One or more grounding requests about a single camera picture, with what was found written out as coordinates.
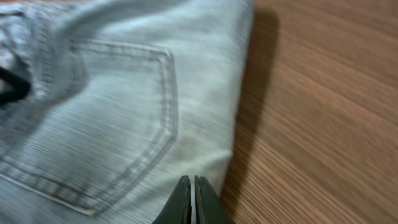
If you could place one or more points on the light blue denim shorts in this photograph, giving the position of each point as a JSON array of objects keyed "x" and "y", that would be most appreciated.
[{"x": 126, "y": 98}]

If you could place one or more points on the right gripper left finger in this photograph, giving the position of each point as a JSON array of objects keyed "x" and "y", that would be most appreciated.
[{"x": 178, "y": 208}]

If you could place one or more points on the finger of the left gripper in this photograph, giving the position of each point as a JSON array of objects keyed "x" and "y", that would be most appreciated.
[{"x": 19, "y": 87}]

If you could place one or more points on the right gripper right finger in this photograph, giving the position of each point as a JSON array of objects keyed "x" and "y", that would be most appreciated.
[{"x": 209, "y": 209}]

